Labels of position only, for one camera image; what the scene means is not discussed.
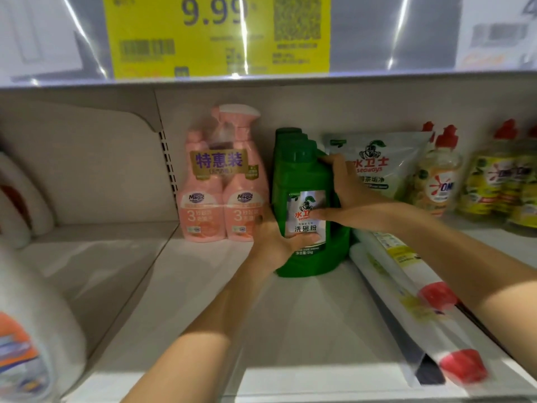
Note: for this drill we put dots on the green capped cleaner bottle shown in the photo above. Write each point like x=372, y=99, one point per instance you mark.
x=306, y=176

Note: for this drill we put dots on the pink cleaner bottle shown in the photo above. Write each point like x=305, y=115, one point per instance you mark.
x=201, y=205
x=245, y=197

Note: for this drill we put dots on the yellow price tag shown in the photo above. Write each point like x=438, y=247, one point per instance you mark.
x=218, y=37

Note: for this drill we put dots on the person's left hand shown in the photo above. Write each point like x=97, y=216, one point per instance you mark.
x=281, y=247

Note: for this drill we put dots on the white price tag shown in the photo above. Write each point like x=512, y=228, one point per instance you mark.
x=38, y=33
x=499, y=29

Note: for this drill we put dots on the slim white red-capped bottle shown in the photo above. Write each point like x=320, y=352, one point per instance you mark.
x=419, y=327
x=403, y=264

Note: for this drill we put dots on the white green-print cleaner pouch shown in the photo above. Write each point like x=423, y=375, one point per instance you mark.
x=386, y=159

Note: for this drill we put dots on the person's left forearm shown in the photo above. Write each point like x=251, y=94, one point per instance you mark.
x=201, y=340

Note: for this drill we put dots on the white orange-trigger spray bottle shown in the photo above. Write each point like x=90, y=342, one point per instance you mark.
x=38, y=331
x=21, y=201

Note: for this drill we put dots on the person's right forearm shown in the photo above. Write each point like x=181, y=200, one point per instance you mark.
x=470, y=272

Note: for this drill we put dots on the person's right hand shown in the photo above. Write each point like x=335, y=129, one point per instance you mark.
x=357, y=205

